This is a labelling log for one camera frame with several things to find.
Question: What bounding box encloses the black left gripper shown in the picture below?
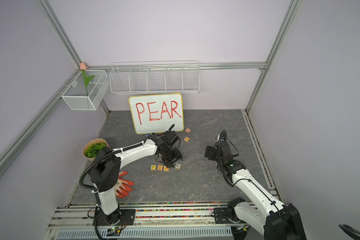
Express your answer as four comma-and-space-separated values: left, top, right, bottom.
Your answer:
160, 146, 184, 168

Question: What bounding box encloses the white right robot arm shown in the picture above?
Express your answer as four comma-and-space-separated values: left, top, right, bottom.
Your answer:
205, 130, 307, 240

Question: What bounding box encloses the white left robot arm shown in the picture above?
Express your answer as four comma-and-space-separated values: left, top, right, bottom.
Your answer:
79, 124, 183, 216

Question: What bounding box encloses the whiteboard with red PEAR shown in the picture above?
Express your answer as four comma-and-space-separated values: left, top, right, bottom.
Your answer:
129, 93, 185, 135

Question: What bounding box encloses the potted green plant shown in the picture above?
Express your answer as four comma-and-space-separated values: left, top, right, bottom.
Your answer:
83, 139, 108, 162

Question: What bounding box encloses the small white mesh basket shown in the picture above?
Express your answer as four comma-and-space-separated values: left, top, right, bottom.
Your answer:
62, 70, 110, 111

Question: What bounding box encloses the artificial pink tulip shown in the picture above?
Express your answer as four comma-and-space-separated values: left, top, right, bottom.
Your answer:
80, 63, 95, 97

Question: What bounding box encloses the white ventilation grille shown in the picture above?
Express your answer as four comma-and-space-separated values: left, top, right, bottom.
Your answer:
56, 226, 234, 240

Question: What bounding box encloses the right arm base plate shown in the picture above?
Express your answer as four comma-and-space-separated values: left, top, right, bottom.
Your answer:
211, 206, 246, 224

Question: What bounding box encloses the long white wire basket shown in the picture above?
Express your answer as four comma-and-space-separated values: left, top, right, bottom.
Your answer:
110, 61, 201, 95

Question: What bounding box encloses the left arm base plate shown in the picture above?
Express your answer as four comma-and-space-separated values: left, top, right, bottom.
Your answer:
93, 209, 136, 227

